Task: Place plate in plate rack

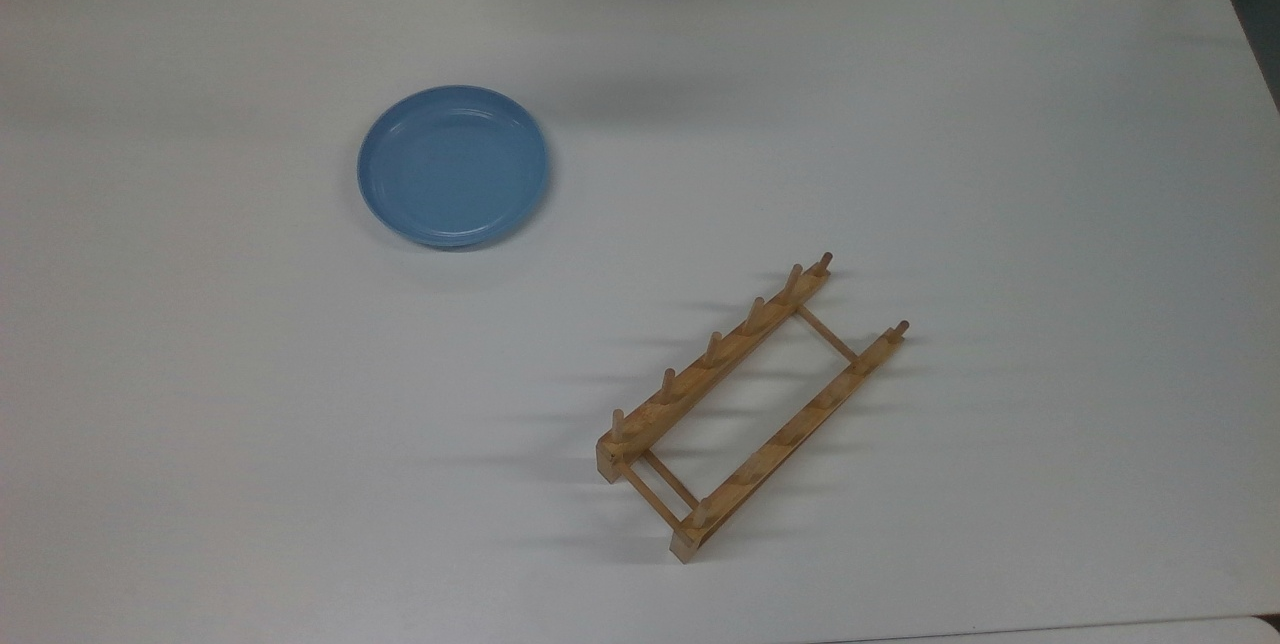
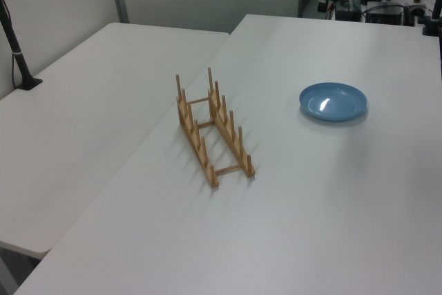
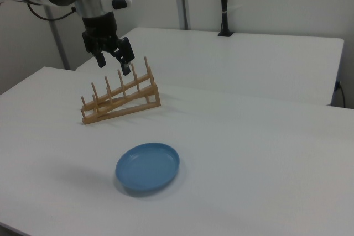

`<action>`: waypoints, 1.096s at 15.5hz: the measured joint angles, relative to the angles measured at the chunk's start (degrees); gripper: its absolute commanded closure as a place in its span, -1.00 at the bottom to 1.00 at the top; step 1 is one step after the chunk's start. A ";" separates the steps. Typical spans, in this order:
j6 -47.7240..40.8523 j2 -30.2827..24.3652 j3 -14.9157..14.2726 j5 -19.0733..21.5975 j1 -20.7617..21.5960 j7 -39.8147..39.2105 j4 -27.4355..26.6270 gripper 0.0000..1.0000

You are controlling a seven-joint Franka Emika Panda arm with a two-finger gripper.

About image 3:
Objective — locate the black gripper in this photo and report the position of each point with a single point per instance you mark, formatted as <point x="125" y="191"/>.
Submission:
<point x="99" y="31"/>

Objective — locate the blue round plate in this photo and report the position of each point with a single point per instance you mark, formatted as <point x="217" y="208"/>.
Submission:
<point x="146" y="167"/>

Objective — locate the wooden plate rack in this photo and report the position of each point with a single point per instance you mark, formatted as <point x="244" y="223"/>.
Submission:
<point x="121" y="112"/>

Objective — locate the white side table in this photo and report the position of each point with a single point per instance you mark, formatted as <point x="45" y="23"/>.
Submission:
<point x="235" y="62"/>

